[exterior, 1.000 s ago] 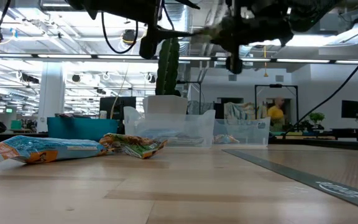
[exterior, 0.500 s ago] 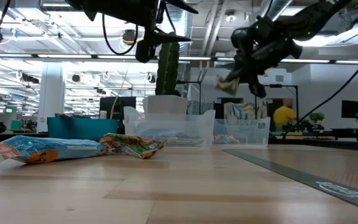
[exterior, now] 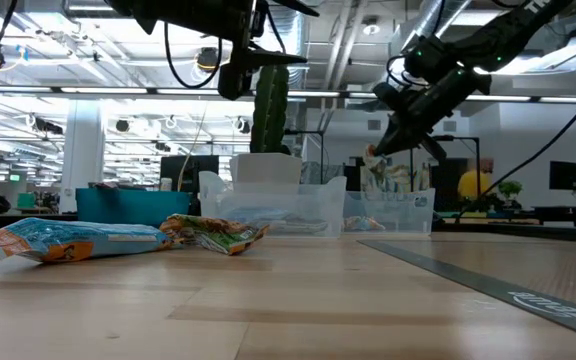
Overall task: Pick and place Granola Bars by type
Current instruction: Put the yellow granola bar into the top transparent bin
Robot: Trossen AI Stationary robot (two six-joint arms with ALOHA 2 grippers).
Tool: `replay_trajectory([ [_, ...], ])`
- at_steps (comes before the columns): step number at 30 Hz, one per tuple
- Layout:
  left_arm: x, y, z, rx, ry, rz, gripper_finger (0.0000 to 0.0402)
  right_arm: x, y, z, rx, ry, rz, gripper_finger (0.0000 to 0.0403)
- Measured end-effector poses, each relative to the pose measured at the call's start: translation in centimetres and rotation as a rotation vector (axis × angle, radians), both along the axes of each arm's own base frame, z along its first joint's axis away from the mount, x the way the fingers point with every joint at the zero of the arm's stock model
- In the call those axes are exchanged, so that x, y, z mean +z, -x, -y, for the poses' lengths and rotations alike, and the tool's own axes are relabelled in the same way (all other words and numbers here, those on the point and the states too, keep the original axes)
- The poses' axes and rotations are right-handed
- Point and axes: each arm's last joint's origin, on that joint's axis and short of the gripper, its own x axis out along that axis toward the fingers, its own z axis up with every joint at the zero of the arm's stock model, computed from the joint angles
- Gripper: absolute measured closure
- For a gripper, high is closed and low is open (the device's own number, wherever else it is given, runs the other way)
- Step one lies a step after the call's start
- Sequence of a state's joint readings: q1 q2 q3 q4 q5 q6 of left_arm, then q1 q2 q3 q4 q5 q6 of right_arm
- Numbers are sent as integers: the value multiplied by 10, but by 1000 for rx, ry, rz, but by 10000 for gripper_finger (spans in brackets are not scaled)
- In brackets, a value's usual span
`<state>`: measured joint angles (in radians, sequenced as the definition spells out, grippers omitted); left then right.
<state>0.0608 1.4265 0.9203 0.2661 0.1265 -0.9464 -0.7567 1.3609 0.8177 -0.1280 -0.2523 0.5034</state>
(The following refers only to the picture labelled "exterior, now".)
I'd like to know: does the small black wall monitor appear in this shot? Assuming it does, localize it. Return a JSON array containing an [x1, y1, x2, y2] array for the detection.
[[549, 160, 576, 192]]

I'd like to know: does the black background stand frame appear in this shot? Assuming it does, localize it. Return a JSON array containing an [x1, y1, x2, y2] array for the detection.
[[409, 133, 483, 214]]

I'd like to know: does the white square pillar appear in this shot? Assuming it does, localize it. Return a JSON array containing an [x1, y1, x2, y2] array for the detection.
[[60, 99, 105, 214]]

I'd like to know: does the teal plastic bin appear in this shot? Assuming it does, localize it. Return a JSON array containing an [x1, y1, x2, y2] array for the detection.
[[75, 187, 192, 229]]

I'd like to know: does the person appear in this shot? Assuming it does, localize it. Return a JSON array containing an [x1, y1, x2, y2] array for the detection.
[[456, 158, 495, 201]]

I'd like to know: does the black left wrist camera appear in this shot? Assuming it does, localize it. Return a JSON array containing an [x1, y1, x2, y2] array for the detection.
[[217, 62, 255, 101]]

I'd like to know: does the black desk monitor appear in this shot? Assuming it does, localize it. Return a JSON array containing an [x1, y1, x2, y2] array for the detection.
[[160, 154, 220, 194]]

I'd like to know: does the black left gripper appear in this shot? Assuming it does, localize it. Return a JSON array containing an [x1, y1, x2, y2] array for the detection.
[[157, 0, 320, 69]]

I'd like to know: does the black background table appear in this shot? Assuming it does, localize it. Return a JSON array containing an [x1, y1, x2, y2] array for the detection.
[[532, 203, 576, 226]]

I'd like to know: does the tall green cactus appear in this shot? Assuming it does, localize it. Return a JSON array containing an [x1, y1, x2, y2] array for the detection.
[[249, 64, 291, 155]]

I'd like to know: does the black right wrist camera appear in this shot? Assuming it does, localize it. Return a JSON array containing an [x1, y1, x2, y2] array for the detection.
[[371, 81, 405, 115]]

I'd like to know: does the black ceiling device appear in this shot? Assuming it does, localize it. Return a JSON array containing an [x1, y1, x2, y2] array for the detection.
[[196, 47, 222, 72]]

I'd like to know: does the black left camera cable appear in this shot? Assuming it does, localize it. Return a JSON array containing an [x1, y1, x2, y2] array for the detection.
[[163, 21, 222, 91]]

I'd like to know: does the blue brown granola bar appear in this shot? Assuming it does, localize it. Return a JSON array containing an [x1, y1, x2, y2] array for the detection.
[[364, 143, 391, 174]]

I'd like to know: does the small green potted plant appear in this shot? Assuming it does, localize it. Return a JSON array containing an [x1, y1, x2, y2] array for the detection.
[[497, 180, 523, 198]]

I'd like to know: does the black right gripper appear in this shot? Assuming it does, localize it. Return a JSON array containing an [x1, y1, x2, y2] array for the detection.
[[374, 67, 492, 163]]

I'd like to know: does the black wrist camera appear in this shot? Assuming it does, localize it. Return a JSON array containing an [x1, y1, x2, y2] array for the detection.
[[217, 62, 255, 101], [371, 81, 405, 115]]

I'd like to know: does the clear plastic bin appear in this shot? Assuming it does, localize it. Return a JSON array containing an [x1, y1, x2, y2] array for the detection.
[[342, 188, 437, 235], [197, 170, 348, 238]]

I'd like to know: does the green brown granola bar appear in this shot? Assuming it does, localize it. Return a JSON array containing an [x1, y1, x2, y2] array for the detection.
[[160, 213, 271, 256]]

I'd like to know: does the large silver ventilation duct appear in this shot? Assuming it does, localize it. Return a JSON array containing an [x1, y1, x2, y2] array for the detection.
[[367, 0, 472, 94]]

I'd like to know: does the translucent grey-bordered silicone mat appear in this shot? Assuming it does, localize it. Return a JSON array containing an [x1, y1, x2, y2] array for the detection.
[[357, 238, 576, 346]]

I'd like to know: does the teal white patterned cloth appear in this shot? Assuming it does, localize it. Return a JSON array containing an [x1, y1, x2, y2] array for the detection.
[[360, 164, 432, 194]]

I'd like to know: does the silver spiral ventilation duct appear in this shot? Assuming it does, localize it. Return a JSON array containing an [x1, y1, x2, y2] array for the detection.
[[266, 0, 309, 86]]

